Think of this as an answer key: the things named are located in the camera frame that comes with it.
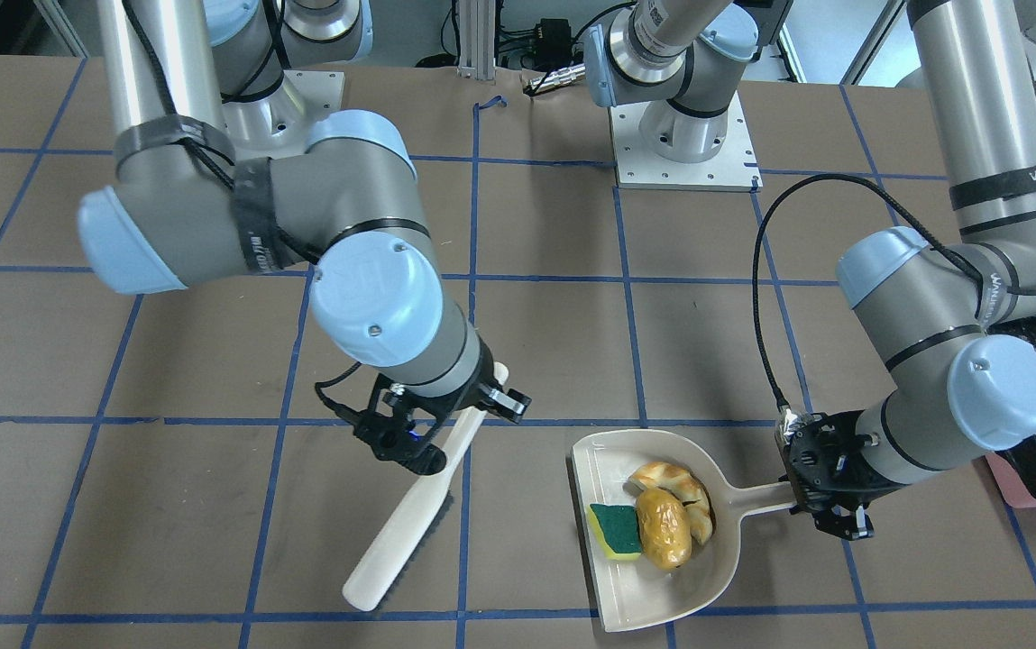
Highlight beige hand brush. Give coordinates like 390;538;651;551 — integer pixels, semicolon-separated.
342;407;486;612

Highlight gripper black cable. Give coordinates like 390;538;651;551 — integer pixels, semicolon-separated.
121;0;374;425
752;173;1036;416

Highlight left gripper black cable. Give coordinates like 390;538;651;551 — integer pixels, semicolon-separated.
752;173;1036;416

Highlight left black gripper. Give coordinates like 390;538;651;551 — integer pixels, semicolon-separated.
777;410;898;541

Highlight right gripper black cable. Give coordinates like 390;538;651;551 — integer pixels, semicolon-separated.
121;0;374;425

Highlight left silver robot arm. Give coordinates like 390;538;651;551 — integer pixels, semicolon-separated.
583;1;1036;541

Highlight toy croissant bread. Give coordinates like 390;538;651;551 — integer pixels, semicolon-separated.
628;461;716;545

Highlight yellow green sponge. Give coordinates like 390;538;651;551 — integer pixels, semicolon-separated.
586;504;642;562

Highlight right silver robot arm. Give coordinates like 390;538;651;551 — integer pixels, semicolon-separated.
77;1;530;475

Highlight beige plastic dustpan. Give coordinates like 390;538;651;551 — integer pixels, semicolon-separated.
571;430;794;633

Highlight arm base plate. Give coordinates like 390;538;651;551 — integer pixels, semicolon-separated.
609;94;764;192
224;70;345;163

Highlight brown toy potato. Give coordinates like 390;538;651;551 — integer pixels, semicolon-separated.
636;488;693;571

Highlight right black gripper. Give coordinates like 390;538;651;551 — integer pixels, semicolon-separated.
350;348;531;476

